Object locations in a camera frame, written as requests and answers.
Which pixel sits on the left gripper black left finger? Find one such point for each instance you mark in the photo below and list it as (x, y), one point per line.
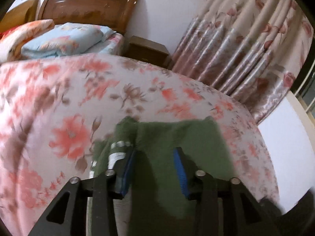
(67, 212)

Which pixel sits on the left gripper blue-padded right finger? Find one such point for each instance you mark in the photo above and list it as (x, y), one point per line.
(222, 207)

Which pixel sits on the green knit sweater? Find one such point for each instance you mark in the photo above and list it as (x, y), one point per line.
(155, 204)

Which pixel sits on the floral pink bed sheet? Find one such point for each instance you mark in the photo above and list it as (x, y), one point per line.
(53, 109)

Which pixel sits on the floral pink curtain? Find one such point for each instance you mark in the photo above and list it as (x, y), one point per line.
(250, 50)

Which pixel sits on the light blue floral quilt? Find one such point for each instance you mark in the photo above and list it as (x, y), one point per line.
(66, 40)

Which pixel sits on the wooden nightstand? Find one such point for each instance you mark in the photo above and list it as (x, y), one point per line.
(146, 51)

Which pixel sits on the orange floral folded quilt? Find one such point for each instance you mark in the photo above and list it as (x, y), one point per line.
(12, 42)

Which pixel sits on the light wooden headboard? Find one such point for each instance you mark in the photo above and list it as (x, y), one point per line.
(19, 15)

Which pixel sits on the dark wooden headboard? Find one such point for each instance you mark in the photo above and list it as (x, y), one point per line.
(115, 14)

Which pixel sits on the window frame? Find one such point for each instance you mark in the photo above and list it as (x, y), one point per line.
(305, 90)

